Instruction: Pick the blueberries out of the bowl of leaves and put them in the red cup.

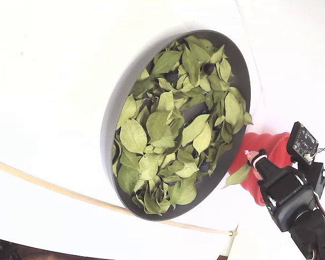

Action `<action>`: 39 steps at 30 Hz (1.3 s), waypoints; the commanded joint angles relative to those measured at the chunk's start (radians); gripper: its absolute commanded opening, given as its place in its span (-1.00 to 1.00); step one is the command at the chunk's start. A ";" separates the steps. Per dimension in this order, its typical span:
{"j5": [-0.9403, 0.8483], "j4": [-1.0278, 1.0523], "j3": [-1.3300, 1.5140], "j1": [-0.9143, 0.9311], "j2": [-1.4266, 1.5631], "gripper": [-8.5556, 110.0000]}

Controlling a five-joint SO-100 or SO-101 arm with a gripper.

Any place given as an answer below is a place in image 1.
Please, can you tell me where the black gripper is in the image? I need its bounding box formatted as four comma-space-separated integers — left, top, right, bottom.
244, 148, 320, 233

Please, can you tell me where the pile of green leaves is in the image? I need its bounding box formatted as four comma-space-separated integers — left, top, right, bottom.
111, 35, 253, 216

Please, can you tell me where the green leaf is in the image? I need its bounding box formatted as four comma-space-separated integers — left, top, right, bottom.
221, 162, 252, 190

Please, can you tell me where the long wooden dowel rod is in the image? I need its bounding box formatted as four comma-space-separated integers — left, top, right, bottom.
0, 156, 238, 237

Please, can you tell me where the red collapsible silicone cup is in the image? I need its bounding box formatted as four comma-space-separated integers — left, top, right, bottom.
227, 132, 292, 206

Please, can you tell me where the dark grey round bowl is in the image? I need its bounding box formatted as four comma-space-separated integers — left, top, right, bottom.
99, 29, 252, 222

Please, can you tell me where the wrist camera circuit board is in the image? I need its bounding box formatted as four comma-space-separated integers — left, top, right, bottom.
286, 121, 320, 165

